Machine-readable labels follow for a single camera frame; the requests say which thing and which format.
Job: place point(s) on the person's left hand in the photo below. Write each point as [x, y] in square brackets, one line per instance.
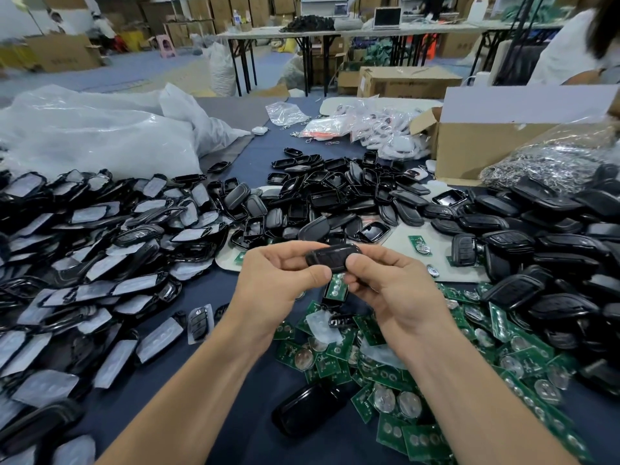
[271, 285]

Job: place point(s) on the person's right hand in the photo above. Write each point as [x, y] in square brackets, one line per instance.
[402, 295]

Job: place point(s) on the pile of black shell halves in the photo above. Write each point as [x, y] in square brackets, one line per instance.
[349, 198]

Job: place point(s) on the lone glossy black shell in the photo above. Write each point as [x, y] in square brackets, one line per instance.
[305, 411]

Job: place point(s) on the pile of green circuit boards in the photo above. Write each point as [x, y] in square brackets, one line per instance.
[513, 373]

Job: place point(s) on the pile of assembled black fobs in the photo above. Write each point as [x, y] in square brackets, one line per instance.
[552, 256]

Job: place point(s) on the pile of shells with pads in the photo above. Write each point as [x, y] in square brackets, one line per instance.
[87, 271]

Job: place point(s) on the person's left forearm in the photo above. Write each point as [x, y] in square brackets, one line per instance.
[184, 407]

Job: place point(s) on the person's right forearm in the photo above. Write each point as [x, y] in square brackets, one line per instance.
[489, 411]

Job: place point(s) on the clear plastic film piece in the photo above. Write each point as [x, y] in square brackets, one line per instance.
[323, 327]

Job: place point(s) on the small white object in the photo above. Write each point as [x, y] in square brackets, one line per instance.
[260, 130]

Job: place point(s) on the heap of clear parts bags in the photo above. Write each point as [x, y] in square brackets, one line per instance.
[389, 132]

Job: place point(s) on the clear bag with red label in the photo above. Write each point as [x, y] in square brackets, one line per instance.
[325, 126]

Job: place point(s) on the small crumpled clear plastic bag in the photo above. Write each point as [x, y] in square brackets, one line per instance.
[289, 114]

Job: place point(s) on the large open cardboard box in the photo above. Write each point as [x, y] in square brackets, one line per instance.
[499, 150]

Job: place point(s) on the clear bag of metal parts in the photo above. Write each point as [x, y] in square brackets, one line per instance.
[562, 164]

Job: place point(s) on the brown cardboard box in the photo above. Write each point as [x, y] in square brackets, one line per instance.
[409, 82]

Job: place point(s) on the white sack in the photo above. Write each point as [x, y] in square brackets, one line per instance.
[220, 70]

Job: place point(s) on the large white plastic bag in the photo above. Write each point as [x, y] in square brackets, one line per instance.
[97, 132]

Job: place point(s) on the pink plastic stool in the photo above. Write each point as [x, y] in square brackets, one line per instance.
[166, 45]

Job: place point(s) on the heap of black parts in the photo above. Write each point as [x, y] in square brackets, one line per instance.
[308, 24]

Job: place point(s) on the long white table top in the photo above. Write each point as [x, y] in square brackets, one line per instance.
[446, 31]

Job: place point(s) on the open laptop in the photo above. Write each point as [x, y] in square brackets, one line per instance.
[387, 16]

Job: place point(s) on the tan cardboard box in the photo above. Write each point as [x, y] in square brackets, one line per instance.
[63, 53]

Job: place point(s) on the black metal table frame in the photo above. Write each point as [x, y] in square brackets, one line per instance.
[244, 63]

